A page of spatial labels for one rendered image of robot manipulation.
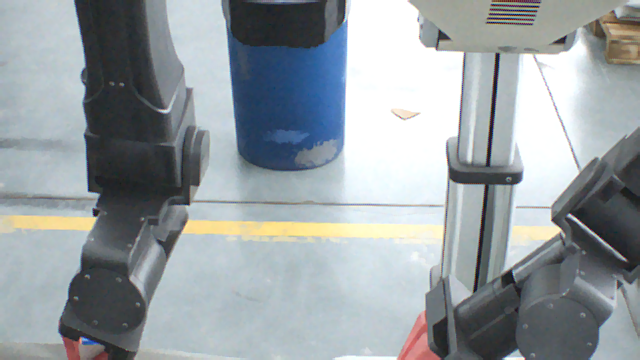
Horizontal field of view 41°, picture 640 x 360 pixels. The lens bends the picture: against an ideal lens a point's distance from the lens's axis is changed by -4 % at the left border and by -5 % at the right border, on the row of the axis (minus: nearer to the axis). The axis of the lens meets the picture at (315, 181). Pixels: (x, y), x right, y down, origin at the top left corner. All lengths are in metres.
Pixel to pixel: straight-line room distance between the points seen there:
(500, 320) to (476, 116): 0.61
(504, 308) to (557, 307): 0.09
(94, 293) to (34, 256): 2.22
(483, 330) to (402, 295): 1.86
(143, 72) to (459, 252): 0.87
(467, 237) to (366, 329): 1.12
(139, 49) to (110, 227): 0.14
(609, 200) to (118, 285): 0.35
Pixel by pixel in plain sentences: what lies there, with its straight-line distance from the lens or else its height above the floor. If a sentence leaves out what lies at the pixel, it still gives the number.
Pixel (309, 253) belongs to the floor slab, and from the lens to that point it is 2.69.
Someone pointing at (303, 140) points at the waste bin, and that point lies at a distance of 3.04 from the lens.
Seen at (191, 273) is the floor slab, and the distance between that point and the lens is 2.64.
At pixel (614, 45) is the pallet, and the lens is 4.11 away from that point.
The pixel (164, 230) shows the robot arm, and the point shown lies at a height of 1.23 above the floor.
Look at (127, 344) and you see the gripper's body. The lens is 0.71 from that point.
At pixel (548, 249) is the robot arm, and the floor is 1.21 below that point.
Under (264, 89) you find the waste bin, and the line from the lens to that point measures 2.95.
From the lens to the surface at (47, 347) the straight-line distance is 0.80.
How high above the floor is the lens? 1.59
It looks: 32 degrees down
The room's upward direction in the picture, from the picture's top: 1 degrees counter-clockwise
